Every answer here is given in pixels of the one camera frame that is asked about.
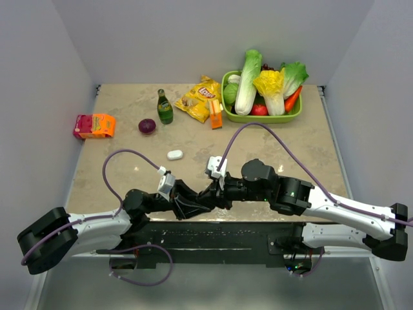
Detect yellow Lays chips bag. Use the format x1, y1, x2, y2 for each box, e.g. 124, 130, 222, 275
174, 75, 221, 123

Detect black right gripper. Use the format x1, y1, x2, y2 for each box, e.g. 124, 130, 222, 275
199, 170, 270, 210

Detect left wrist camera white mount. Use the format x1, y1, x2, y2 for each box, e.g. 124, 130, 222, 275
157, 166, 176, 202

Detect pink orange snack box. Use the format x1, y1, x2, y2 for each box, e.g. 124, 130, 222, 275
73, 114, 116, 140

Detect orange juice carton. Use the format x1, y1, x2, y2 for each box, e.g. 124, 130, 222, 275
208, 99, 223, 130

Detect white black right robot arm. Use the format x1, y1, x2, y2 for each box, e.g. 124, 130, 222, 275
197, 156, 408, 262

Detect white earbud charging case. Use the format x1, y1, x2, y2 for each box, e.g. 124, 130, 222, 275
166, 150, 183, 161

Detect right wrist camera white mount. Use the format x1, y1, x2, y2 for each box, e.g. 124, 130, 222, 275
205, 156, 227, 190

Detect red apple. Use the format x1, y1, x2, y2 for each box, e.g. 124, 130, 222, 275
250, 104, 268, 116

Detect dark purple grapes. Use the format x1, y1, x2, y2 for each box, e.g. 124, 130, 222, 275
261, 63, 275, 71

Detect yellow leaf cabbage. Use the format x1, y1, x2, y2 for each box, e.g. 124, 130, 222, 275
253, 68, 285, 116

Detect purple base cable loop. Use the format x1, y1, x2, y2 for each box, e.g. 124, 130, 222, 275
103, 243, 174, 287

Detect round green cabbage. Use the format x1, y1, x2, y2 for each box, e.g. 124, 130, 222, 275
223, 83, 239, 106

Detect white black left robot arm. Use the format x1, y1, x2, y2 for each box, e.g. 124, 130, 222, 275
17, 180, 217, 274

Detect green glass bottle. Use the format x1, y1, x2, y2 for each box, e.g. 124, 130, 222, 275
157, 89, 174, 125

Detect red onion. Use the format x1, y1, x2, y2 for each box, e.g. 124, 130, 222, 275
138, 118, 156, 135

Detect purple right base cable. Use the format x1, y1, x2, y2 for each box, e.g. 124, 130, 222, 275
288, 248, 325, 278

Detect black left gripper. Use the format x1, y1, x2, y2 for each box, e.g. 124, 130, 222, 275
145, 180, 210, 220

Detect purple camera cable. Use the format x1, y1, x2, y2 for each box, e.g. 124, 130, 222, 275
216, 121, 413, 227
21, 149, 162, 266

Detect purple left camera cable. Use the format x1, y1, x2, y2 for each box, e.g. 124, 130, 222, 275
21, 149, 162, 266

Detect black earbud charging case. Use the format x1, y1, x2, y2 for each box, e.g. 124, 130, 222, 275
196, 195, 216, 210

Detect long napa cabbage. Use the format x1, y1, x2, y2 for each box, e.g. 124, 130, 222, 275
235, 49, 263, 116

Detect green plastic basket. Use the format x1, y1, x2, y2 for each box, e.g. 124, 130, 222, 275
221, 70, 303, 125

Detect green leaf lettuce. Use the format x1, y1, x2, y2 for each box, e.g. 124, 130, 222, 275
280, 61, 309, 99

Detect orange carrot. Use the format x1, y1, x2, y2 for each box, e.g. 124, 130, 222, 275
284, 86, 303, 113

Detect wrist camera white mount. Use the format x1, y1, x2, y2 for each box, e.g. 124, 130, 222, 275
157, 166, 176, 202
205, 156, 227, 190

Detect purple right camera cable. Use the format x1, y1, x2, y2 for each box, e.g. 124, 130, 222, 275
216, 121, 413, 227

